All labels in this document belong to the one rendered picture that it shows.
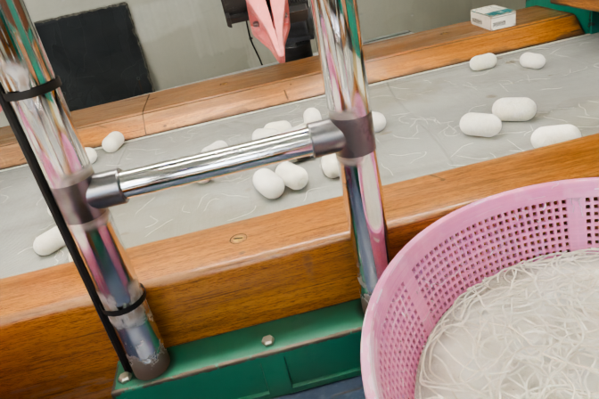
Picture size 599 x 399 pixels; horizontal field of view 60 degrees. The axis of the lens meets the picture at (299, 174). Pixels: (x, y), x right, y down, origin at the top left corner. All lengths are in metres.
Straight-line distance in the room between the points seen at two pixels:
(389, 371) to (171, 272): 0.15
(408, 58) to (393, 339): 0.48
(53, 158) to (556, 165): 0.31
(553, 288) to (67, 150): 0.27
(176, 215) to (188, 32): 2.13
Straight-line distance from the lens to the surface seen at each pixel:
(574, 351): 0.30
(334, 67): 0.26
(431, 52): 0.72
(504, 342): 0.30
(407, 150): 0.49
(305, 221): 0.36
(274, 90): 0.68
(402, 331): 0.30
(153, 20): 2.55
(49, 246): 0.47
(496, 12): 0.77
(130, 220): 0.48
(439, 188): 0.37
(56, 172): 0.28
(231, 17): 0.66
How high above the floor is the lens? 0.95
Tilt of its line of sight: 26 degrees down
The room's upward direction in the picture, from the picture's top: 12 degrees counter-clockwise
